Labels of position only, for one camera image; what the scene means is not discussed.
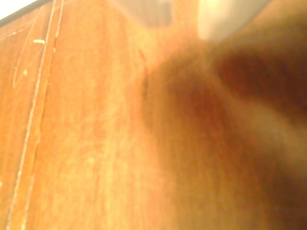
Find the white paper sheet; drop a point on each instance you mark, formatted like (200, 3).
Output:
(7, 4)

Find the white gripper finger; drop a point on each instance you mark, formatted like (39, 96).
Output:
(216, 19)
(156, 12)

